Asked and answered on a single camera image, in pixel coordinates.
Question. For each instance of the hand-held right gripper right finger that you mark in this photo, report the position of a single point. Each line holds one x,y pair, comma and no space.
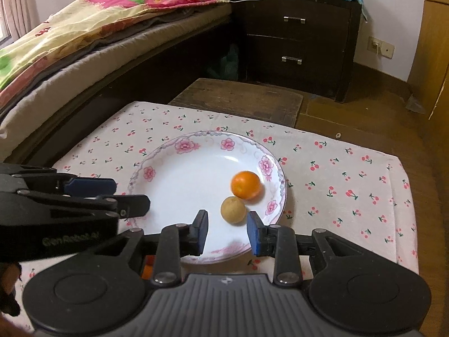
253,234

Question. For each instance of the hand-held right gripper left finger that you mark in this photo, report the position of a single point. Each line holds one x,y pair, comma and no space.
201,233

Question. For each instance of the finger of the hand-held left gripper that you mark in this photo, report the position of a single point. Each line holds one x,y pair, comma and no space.
135,206
91,186

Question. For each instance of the brown longan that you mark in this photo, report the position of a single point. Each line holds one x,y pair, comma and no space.
232,209

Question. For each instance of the white floral rim plate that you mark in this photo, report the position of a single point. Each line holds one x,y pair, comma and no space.
182,189

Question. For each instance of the small orange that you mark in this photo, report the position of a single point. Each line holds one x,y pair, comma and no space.
246,185

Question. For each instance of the person's left hand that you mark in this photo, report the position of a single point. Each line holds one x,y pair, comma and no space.
8,288

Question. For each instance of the cherry print tablecloth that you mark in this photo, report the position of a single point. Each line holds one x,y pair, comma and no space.
350,200

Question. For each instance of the dark wooden stool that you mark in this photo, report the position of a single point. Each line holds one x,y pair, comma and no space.
238,101

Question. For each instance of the beige mattress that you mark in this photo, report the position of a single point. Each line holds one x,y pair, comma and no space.
115,52

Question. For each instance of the floral patchwork quilt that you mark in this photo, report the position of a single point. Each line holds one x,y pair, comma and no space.
87,17

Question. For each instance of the dark wooden nightstand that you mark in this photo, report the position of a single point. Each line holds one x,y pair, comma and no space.
336,80

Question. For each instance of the dark nightstand drawer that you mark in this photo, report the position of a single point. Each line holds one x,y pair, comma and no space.
315,59
315,21

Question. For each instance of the beige curtain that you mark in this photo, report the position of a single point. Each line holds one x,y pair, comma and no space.
17,10

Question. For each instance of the grey paper scrap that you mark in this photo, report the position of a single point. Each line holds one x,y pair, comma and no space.
415,103

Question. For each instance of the light wooden wardrobe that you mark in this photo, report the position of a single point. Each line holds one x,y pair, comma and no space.
433,42

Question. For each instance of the wall socket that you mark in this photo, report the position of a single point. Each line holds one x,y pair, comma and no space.
380,46

